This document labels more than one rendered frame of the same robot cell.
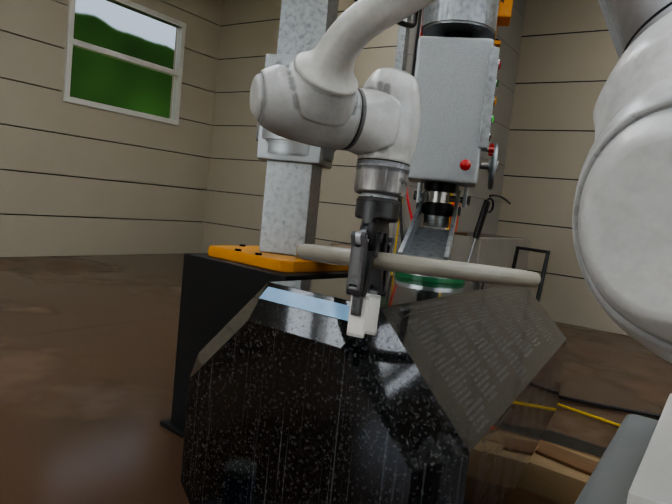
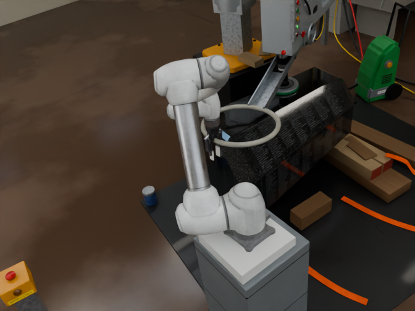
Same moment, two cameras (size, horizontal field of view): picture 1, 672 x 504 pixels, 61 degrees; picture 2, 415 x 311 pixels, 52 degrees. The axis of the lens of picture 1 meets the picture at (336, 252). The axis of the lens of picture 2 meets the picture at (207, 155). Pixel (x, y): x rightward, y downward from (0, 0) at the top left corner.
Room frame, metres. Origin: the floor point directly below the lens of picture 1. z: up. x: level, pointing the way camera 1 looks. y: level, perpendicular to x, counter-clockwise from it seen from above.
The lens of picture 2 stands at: (-0.86, -0.85, 2.40)
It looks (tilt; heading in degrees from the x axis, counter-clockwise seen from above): 39 degrees down; 25
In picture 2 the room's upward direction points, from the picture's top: 9 degrees counter-clockwise
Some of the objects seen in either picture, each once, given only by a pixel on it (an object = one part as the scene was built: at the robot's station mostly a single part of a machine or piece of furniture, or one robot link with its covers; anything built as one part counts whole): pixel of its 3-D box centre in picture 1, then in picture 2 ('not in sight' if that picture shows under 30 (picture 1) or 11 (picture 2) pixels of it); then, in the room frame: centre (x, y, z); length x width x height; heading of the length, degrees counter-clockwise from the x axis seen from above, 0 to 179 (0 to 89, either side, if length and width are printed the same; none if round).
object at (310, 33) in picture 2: (481, 165); (306, 32); (1.90, -0.45, 1.18); 0.15 x 0.10 x 0.15; 168
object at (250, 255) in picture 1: (286, 256); (238, 52); (2.40, 0.20, 0.76); 0.49 x 0.49 x 0.05; 50
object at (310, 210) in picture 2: not in sight; (310, 210); (1.33, -0.59, 0.07); 0.30 x 0.12 x 0.12; 143
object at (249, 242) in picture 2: not in sight; (251, 225); (0.42, -0.43, 0.88); 0.22 x 0.18 x 0.06; 149
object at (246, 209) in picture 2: not in sight; (244, 206); (0.40, -0.41, 1.02); 0.18 x 0.16 x 0.22; 119
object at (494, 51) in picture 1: (488, 100); (294, 18); (1.72, -0.40, 1.35); 0.08 x 0.03 x 0.28; 168
